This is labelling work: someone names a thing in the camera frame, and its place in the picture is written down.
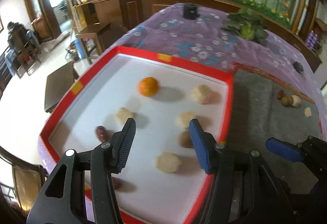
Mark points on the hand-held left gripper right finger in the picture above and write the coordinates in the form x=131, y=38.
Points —
x=200, y=147

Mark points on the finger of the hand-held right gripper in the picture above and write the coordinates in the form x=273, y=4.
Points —
x=283, y=149

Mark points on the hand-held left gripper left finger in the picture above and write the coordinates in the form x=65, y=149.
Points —
x=125, y=147

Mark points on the large brown round fruit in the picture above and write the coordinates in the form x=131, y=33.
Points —
x=185, y=139

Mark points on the dried red date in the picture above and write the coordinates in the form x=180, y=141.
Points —
x=122, y=185
x=280, y=94
x=101, y=133

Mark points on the small beige rice cake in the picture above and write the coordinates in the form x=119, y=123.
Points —
x=124, y=114
x=184, y=119

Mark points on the large beige rice cake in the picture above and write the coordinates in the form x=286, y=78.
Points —
x=201, y=94
x=307, y=112
x=168, y=162
x=296, y=100

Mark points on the red box white inside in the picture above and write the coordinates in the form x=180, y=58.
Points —
x=153, y=121

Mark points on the small tangerine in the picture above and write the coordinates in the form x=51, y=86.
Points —
x=148, y=86

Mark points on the grey felt mat red border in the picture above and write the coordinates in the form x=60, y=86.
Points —
x=255, y=111

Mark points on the small brown round fruit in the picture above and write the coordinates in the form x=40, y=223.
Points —
x=286, y=100

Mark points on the small black box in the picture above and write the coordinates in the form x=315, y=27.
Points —
x=297, y=67

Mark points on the dark low table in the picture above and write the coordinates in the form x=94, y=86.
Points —
x=60, y=88

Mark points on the wooden stool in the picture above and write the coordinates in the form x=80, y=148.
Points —
x=94, y=34

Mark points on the green bok choy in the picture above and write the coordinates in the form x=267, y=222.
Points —
x=246, y=29

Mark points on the floor cushion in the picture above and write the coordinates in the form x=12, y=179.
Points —
x=57, y=40

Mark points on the black cylinder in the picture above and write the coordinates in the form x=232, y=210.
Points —
x=190, y=10

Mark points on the wooden chair with clothes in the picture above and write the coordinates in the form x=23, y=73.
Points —
x=20, y=45

